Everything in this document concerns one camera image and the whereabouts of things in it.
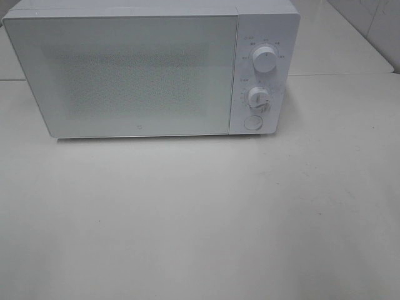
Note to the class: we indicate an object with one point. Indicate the round white door button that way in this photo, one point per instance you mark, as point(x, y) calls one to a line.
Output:
point(253, 123)

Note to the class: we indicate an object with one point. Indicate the white timer knob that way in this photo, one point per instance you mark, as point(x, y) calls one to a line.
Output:
point(258, 98)

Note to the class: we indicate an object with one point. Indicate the white microwave door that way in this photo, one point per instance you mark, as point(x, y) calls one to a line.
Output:
point(127, 76)

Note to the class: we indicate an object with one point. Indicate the upper white power knob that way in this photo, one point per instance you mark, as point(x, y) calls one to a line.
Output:
point(264, 59)

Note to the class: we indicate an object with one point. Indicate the white microwave oven body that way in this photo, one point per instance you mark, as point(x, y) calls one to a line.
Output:
point(259, 23)

